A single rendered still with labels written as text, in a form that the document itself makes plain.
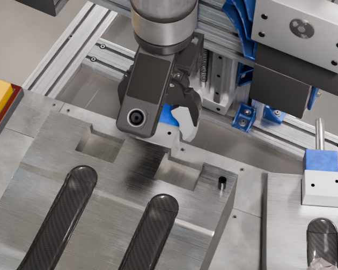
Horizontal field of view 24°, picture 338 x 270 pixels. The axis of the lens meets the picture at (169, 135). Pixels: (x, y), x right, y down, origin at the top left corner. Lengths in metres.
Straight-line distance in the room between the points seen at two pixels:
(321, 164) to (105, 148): 0.28
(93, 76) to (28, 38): 0.42
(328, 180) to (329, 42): 0.18
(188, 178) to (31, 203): 0.20
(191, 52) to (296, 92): 0.27
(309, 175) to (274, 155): 0.80
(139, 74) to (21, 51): 1.36
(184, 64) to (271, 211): 0.22
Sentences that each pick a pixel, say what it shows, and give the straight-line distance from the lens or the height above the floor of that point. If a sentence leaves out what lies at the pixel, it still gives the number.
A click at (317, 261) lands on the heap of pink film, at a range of 0.96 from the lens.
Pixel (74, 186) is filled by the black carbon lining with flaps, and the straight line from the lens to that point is 0.98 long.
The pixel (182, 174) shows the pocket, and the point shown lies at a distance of 1.00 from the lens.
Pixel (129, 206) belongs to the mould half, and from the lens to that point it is 0.95.
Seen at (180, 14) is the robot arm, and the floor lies 1.10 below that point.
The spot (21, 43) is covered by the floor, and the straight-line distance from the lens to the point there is 2.28.
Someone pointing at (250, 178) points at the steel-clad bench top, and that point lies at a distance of 1.08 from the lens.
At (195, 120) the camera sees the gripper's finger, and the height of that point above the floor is 0.91.
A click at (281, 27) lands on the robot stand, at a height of 0.95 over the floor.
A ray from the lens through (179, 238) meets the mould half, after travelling 0.93.
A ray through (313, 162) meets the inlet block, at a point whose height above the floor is 0.87.
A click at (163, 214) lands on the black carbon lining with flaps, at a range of 0.95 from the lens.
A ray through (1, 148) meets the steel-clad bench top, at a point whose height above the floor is 0.80.
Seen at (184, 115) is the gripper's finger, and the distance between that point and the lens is 0.99.
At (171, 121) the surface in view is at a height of 0.84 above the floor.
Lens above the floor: 1.73
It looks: 57 degrees down
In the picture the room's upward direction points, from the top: straight up
